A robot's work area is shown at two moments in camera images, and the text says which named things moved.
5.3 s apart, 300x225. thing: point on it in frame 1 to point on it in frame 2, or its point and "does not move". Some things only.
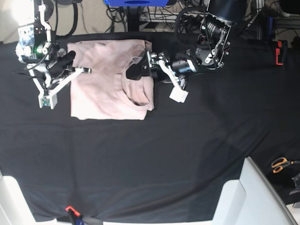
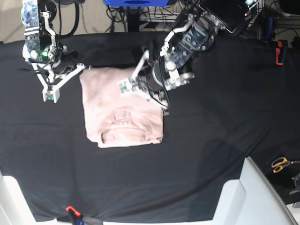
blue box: [136, 3] does not move
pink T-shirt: [107, 93] to [114, 119]
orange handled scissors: [278, 164] does not move
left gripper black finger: [63, 62] does not move
